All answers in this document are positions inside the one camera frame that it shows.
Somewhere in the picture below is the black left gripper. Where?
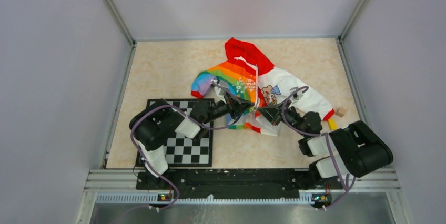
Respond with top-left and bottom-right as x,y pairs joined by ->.
202,90 -> 255,125

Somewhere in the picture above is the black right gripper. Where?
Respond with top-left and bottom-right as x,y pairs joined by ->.
258,98 -> 308,137

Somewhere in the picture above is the rainbow and white kids jacket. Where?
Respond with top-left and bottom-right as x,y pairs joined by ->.
190,37 -> 336,137

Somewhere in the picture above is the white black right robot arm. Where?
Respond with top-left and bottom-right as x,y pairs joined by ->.
259,104 -> 394,188

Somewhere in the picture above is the yellow small block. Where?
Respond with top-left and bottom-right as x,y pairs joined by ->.
327,118 -> 338,130

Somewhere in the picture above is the black white checkerboard mat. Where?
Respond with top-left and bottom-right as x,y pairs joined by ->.
135,99 -> 213,168

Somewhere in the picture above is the beige wooden small block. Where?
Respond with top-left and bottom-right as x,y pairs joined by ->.
336,107 -> 348,118

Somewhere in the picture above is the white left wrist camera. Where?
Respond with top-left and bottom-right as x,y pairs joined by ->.
213,80 -> 228,100

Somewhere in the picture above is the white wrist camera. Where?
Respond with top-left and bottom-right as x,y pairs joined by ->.
290,87 -> 303,100
213,80 -> 228,100

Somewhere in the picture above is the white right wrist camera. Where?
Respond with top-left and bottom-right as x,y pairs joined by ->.
290,87 -> 303,100

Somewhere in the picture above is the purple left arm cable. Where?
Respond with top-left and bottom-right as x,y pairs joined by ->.
129,81 -> 251,212

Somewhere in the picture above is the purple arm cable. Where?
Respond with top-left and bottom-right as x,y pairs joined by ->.
129,81 -> 251,212
280,86 -> 356,209

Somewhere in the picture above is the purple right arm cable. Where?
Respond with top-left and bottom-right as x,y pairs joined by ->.
280,86 -> 356,209

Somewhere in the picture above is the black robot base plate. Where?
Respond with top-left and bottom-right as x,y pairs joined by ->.
136,169 -> 325,199

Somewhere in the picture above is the aluminium frame rail front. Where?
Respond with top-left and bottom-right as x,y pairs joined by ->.
76,168 -> 408,223

